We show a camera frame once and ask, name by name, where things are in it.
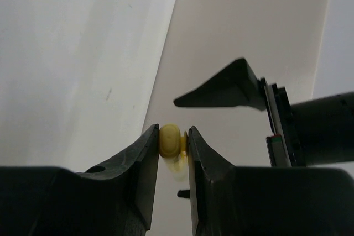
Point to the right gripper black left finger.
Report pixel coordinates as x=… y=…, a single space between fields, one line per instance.
x=123 y=187

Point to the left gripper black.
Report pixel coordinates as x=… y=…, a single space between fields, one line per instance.
x=310 y=133

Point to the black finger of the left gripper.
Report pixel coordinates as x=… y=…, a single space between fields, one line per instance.
x=235 y=85
x=184 y=194

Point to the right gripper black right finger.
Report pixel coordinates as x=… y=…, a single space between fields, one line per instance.
x=210 y=180

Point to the pale yellow highlighter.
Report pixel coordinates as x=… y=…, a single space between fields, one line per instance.
x=173 y=148

